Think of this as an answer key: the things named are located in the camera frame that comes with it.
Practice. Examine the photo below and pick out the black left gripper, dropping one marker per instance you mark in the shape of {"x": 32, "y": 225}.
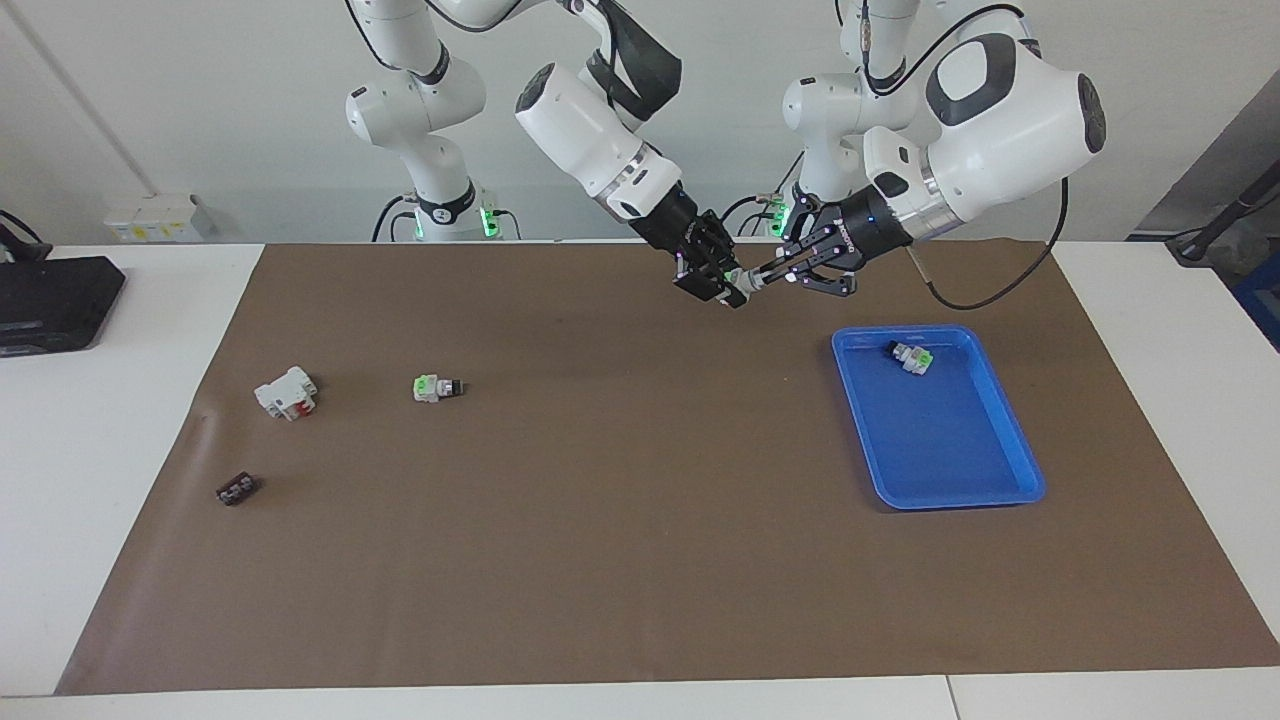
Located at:
{"x": 868, "y": 232}

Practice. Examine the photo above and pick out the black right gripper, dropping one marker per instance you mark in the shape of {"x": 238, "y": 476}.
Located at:
{"x": 680, "y": 222}

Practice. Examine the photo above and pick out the green white selector switch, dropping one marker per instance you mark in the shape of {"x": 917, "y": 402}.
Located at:
{"x": 745, "y": 283}
{"x": 912, "y": 358}

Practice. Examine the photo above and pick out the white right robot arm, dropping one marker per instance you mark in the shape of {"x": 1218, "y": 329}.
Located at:
{"x": 580, "y": 125}

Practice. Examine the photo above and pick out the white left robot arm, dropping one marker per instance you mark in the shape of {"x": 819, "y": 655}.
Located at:
{"x": 1000, "y": 130}

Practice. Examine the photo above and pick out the blue plastic tray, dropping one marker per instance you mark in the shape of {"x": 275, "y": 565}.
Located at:
{"x": 940, "y": 440}

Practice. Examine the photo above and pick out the brown table mat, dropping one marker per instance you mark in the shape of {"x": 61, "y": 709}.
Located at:
{"x": 600, "y": 520}

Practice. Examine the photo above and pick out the green white connector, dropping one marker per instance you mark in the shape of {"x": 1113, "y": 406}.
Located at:
{"x": 432, "y": 388}

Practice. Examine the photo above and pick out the black stand pole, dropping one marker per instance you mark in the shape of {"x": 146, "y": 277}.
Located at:
{"x": 1225, "y": 215}

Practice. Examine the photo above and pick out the blue crate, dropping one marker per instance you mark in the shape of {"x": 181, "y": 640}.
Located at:
{"x": 1262, "y": 310}

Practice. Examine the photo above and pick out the white red circuit breaker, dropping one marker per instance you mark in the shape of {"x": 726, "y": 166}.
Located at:
{"x": 283, "y": 393}

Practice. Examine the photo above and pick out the small dark cylindrical capacitor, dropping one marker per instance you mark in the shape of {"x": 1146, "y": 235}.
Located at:
{"x": 238, "y": 490}

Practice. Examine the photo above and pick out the black electronics box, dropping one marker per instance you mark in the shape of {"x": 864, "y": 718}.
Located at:
{"x": 55, "y": 300}

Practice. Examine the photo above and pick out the white wall power strip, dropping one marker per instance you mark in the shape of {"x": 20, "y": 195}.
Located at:
{"x": 155, "y": 218}

